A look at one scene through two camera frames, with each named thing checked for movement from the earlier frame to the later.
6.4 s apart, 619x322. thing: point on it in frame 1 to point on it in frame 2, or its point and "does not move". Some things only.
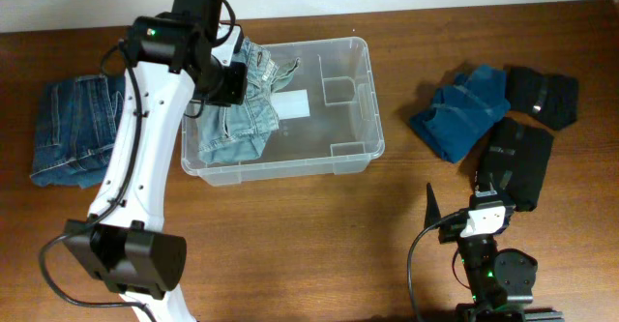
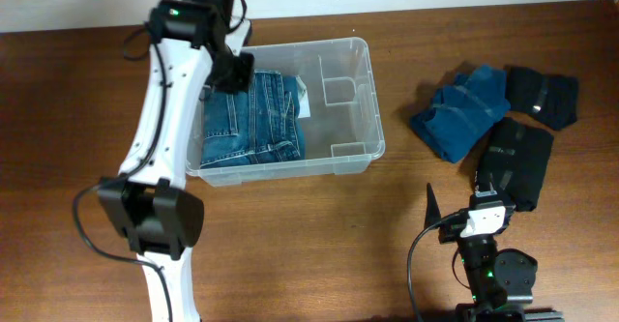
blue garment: (463, 111) does not move
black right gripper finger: (432, 213) does not move
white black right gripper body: (505, 221) does not move
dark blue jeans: (75, 128) to (256, 126)
